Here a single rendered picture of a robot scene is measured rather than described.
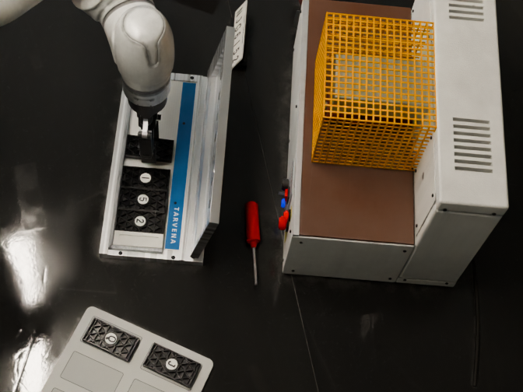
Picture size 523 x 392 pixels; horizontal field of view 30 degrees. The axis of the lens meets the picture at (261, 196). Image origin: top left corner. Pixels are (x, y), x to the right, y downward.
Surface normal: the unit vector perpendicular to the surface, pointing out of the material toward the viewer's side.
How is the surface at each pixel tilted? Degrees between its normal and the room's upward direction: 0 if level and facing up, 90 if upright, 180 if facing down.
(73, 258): 0
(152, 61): 81
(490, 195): 0
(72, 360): 0
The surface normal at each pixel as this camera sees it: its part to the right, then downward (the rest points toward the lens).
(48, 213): 0.08, -0.44
